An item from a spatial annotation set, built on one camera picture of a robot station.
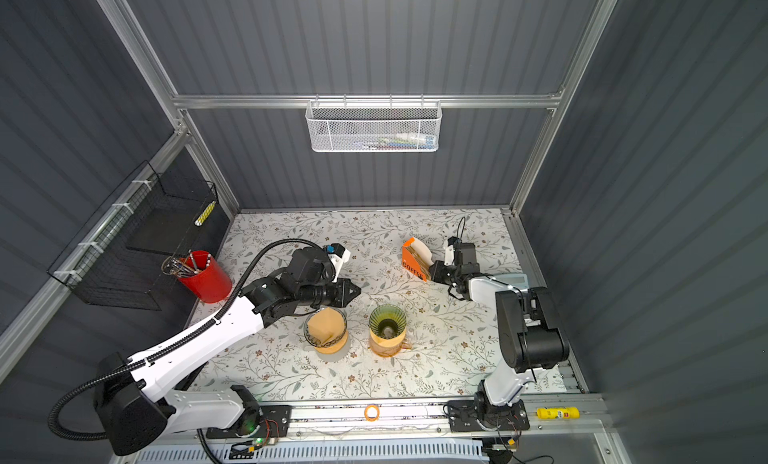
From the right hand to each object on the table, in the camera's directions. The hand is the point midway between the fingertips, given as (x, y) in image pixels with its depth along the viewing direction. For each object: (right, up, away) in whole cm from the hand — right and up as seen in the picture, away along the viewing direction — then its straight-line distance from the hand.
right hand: (436, 269), depth 97 cm
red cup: (-72, -4, -3) cm, 72 cm away
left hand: (-22, -3, -22) cm, 31 cm away
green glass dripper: (-16, -12, -16) cm, 26 cm away
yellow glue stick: (+26, -33, -24) cm, 48 cm away
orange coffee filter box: (-6, +4, -2) cm, 8 cm away
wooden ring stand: (-15, -17, -19) cm, 30 cm away
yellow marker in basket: (-67, +17, -14) cm, 70 cm away
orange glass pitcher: (-17, -22, -12) cm, 30 cm away
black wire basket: (-80, +5, -26) cm, 84 cm away
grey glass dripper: (-32, -13, -19) cm, 40 cm away
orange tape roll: (-20, -34, -22) cm, 45 cm away
